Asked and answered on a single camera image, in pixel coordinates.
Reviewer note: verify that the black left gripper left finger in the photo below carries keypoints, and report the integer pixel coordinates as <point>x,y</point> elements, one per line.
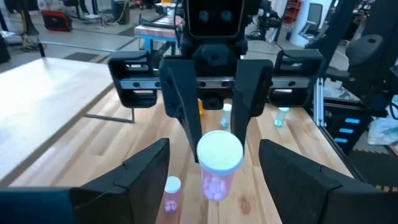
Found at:
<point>140,186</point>

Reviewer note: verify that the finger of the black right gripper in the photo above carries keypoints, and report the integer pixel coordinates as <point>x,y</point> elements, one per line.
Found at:
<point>180,99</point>
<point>253,99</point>

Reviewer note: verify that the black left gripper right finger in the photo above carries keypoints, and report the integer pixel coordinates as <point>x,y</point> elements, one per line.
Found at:
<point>298,193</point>

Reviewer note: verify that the amber pill bottle white cap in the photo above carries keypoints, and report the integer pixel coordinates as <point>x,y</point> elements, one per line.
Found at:
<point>201,108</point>

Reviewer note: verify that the pink pill bottle white cap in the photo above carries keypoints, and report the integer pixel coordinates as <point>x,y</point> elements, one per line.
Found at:
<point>217,174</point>
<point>172,199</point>

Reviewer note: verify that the black mat with hazard stripes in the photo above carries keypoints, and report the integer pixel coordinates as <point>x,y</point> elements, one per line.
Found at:
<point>373,168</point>
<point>82,57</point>

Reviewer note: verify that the red storage bin rack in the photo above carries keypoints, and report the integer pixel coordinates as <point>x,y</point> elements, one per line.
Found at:
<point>292,11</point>

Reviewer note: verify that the white teal patterned bag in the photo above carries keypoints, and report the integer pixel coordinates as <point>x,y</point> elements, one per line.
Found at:
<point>385,124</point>

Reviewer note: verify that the red toolbox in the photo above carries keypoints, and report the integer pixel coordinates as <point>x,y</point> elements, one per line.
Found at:
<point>57,20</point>

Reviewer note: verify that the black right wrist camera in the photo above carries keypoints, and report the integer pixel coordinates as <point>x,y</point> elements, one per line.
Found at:
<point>214,17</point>

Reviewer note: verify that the silver aluminium bracket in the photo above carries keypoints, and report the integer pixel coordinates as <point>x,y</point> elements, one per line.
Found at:
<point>318,102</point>

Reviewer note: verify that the blue metal frame table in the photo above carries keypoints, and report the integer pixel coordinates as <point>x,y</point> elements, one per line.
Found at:
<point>155,31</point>

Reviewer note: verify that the black aluminium rig frame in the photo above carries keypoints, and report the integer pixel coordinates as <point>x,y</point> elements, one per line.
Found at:
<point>332,34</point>

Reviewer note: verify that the wooden shelf black metal frame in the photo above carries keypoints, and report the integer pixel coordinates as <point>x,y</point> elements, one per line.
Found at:
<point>46,102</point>

